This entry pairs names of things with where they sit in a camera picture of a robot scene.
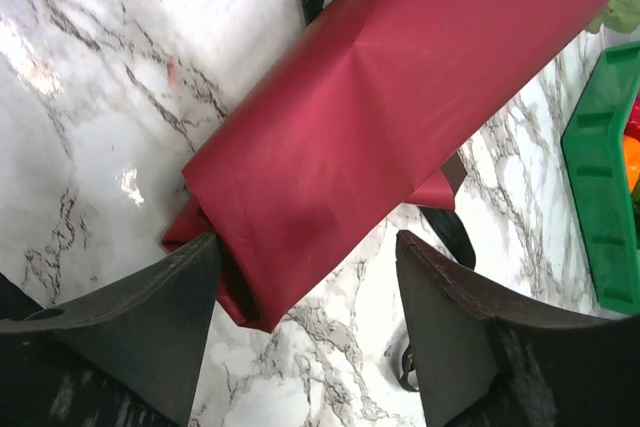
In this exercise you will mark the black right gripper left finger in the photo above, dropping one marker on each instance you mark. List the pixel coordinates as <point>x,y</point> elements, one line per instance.
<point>127,354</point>

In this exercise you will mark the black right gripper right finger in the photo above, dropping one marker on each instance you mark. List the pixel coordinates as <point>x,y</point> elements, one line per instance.
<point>486,355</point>

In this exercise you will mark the red wrapping paper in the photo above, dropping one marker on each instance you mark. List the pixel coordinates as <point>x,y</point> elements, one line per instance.
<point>356,119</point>

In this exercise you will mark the black ribbon with gold text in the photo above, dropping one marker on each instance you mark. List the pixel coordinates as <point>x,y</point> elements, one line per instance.
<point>445,223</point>

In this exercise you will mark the green plastic basket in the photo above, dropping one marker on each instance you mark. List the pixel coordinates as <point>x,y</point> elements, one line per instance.
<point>592,145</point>

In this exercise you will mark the orange toy fruit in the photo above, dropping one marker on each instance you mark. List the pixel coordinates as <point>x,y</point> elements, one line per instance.
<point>631,151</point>

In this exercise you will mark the red toy bell pepper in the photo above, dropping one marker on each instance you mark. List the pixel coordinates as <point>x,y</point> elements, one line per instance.
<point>633,125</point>

